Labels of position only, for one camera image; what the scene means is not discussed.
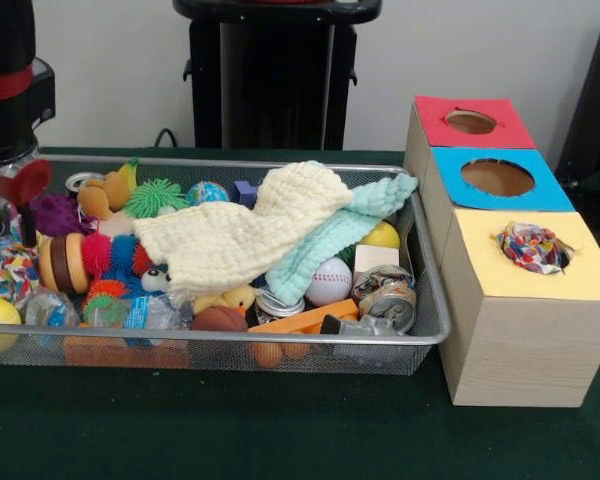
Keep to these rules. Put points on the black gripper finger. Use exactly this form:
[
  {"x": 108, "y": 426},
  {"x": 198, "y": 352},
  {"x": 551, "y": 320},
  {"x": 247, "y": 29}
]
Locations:
[{"x": 29, "y": 225}]

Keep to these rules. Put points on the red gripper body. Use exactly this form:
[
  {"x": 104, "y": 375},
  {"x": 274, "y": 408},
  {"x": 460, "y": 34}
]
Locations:
[{"x": 30, "y": 182}]

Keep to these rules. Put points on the small green yellow toy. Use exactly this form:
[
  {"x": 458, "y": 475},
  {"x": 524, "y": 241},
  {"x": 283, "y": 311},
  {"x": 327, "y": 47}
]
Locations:
[{"x": 129, "y": 172}]

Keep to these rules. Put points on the cream waffle cloth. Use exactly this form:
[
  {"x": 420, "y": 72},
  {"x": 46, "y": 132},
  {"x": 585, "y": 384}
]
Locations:
[{"x": 220, "y": 240}]

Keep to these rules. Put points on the mint green waffle cloth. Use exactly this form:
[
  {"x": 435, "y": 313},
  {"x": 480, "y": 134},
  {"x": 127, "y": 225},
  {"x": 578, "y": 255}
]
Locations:
[{"x": 330, "y": 235}]

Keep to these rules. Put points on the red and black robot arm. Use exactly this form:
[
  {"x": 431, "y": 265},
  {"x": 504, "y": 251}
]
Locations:
[{"x": 5, "y": 50}]

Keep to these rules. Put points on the wooden box with three holes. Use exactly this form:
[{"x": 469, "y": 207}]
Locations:
[{"x": 520, "y": 350}]

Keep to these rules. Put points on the purple spiky toy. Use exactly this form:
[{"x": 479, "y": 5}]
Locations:
[{"x": 60, "y": 215}]

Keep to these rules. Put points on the toy hamburger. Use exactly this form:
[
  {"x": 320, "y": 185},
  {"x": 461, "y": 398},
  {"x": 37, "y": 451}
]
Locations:
[{"x": 62, "y": 262}]

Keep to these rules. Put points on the brown plush toy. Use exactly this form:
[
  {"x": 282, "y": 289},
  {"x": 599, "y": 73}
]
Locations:
[{"x": 97, "y": 197}]

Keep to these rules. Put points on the green spiky ball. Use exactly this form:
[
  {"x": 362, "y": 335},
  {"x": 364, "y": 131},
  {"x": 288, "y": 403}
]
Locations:
[{"x": 155, "y": 197}]

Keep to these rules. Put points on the white baseball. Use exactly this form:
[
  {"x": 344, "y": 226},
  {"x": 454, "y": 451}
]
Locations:
[{"x": 330, "y": 285}]

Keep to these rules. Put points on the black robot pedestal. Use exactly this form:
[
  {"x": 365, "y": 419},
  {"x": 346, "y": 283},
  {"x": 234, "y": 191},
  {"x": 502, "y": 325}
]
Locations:
[{"x": 275, "y": 75}]

